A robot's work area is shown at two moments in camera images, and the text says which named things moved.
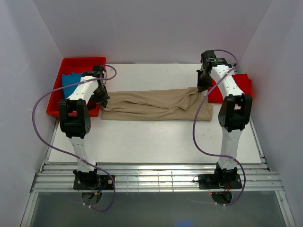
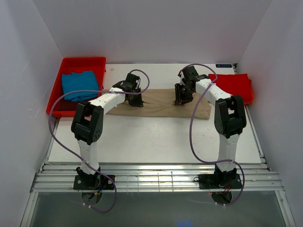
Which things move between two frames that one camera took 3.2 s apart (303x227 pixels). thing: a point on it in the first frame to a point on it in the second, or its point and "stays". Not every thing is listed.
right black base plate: (219, 181) stays
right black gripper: (200, 85) to (179, 97)
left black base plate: (94, 182) stays
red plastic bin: (68, 65) stays
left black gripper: (102, 101) to (139, 103)
